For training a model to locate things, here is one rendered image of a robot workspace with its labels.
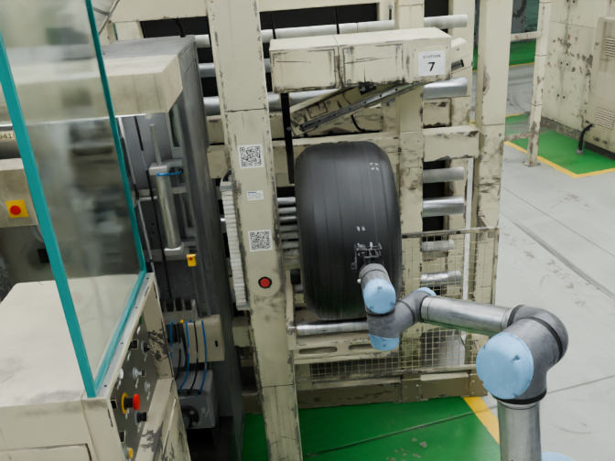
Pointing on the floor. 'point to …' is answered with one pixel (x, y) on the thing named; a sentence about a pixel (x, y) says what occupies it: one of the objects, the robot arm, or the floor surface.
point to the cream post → (258, 217)
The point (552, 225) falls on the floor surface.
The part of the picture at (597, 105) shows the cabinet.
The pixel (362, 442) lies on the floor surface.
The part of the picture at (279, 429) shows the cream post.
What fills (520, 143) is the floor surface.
